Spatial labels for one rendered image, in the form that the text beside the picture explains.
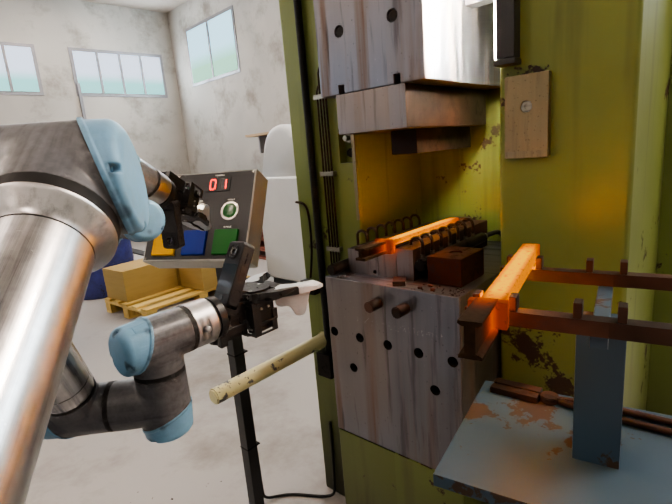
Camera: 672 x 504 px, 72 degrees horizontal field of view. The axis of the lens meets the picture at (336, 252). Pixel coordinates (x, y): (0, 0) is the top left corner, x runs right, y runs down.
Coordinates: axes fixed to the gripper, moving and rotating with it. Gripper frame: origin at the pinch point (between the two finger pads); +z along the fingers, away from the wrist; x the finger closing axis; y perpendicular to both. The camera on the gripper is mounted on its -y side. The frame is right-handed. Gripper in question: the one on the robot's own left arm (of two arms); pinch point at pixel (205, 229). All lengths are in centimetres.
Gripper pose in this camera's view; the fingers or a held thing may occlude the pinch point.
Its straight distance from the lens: 125.1
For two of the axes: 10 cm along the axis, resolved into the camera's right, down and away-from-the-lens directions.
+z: 2.8, 2.9, 9.2
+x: -9.6, 0.2, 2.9
